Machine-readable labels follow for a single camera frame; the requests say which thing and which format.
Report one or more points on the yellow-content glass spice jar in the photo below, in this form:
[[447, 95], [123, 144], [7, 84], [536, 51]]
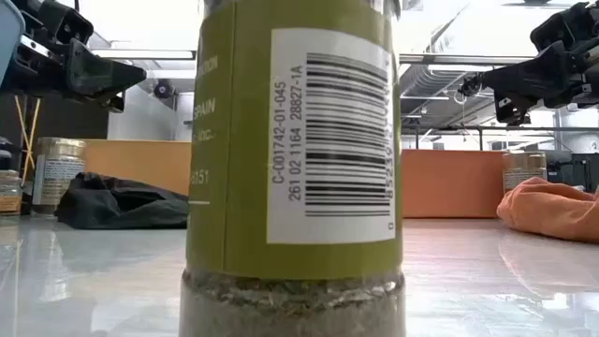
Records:
[[521, 178]]

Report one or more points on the black cloth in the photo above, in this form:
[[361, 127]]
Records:
[[117, 201]]

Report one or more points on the black round ceiling fixture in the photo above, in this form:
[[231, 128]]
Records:
[[164, 89]]

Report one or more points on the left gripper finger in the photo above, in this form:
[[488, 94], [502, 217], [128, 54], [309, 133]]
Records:
[[114, 103], [103, 77]]

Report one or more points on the orange-label glass spice jar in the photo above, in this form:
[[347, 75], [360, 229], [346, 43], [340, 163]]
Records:
[[9, 201]]

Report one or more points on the black metal railing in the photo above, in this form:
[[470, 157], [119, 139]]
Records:
[[515, 128]]

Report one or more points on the black background equipment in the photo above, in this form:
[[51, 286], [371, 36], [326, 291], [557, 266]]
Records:
[[580, 171]]

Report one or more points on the orange cloth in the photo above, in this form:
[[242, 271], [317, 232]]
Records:
[[547, 210]]

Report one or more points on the black wall panel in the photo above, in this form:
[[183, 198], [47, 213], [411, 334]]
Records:
[[70, 121]]

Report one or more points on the yellow thin rods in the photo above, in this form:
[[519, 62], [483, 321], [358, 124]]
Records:
[[29, 146]]

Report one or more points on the orange plastic bin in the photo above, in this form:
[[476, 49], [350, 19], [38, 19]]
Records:
[[449, 187]]

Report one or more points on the large green-label spice jar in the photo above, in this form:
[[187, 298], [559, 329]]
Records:
[[234, 140]]

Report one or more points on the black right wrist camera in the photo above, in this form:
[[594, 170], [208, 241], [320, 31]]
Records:
[[559, 28]]

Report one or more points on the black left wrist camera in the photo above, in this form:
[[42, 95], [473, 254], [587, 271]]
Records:
[[65, 23]]

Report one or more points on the blue plastic bin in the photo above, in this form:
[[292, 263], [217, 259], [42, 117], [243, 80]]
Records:
[[9, 37]]

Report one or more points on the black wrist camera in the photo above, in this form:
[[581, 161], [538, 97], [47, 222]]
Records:
[[559, 28], [65, 23]]

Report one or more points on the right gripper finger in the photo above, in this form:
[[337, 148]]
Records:
[[512, 110], [524, 77]]

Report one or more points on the white-label glass spice jar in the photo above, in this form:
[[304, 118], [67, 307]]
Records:
[[58, 178]]

